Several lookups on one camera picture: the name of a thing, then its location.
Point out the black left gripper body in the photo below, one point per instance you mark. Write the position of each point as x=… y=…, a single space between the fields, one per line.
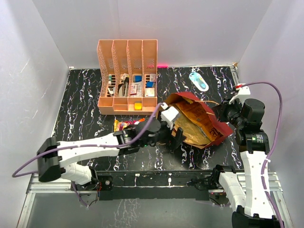
x=164 y=133

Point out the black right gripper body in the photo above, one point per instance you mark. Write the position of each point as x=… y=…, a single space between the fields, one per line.
x=232 y=113

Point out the red brown paper bag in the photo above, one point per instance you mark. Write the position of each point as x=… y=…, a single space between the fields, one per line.
x=189 y=97

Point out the orange snack packet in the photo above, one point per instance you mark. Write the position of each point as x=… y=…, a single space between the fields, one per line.
x=197 y=114

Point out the colourful candy snack bag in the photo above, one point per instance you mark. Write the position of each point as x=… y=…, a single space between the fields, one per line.
x=118 y=126

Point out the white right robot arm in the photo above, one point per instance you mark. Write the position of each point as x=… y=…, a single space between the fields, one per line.
x=252 y=205

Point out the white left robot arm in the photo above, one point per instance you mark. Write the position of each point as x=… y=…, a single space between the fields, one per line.
x=61 y=159

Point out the gold snack packet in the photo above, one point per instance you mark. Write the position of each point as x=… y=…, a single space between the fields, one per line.
x=193 y=133

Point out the yellow grey stamp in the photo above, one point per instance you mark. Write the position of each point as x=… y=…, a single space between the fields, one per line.
x=138 y=106

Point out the blue white packaged item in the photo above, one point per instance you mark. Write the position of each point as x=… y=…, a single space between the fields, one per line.
x=198 y=81

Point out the white flat box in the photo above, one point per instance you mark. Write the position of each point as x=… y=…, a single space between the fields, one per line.
x=149 y=92

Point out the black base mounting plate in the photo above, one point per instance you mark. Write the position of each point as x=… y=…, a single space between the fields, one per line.
x=113 y=185

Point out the blue grey eraser right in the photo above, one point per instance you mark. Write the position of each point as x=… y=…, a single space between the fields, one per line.
x=150 y=84

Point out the blue grey eraser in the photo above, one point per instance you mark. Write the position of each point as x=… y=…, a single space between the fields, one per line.
x=150 y=84
x=137 y=78

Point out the white red label packet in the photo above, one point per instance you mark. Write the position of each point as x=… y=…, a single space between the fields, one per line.
x=136 y=90

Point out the white red small box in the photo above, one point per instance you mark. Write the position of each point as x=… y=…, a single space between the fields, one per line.
x=152 y=77

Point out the grey black stapler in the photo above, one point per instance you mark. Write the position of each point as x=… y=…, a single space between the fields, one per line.
x=123 y=88

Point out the blue grey eraser back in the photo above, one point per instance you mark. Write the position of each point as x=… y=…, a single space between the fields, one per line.
x=137 y=78

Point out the peach plastic desk organizer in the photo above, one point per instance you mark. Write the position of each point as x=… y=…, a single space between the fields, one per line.
x=129 y=76

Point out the white glue stick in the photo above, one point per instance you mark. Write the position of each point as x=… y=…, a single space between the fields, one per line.
x=110 y=80

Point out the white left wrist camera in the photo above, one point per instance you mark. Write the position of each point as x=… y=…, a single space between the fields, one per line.
x=169 y=115

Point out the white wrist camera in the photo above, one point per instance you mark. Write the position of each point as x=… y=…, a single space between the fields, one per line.
x=169 y=115
x=241 y=95

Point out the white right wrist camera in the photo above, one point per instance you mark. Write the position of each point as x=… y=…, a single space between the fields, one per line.
x=241 y=95

